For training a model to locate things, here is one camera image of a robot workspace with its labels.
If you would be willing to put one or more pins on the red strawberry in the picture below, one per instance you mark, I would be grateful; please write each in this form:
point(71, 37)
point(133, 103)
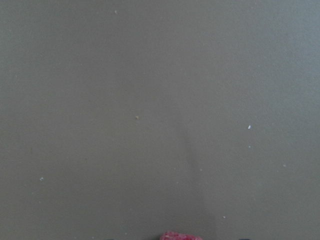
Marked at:
point(173, 235)

